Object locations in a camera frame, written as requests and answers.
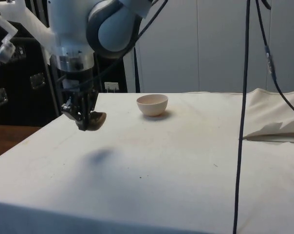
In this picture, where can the black cabinet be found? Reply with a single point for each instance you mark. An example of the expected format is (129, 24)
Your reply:
(15, 80)

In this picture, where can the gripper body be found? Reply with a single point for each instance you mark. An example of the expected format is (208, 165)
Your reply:
(77, 79)

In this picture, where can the brown cup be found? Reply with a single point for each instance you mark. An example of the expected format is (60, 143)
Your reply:
(97, 122)

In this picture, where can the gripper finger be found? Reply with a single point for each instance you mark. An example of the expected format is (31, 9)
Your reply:
(75, 115)
(90, 102)

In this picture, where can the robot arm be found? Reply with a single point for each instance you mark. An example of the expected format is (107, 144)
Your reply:
(69, 24)

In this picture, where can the pale locker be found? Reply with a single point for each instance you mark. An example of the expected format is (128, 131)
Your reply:
(222, 46)
(169, 48)

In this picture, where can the white bowl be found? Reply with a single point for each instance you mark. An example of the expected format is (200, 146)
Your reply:
(152, 105)

